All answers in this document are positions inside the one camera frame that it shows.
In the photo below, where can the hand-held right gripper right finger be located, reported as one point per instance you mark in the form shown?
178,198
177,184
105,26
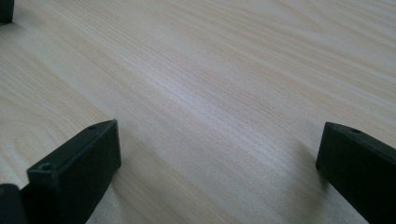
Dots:
361,168

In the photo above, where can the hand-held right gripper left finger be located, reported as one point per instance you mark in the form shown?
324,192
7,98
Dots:
77,174

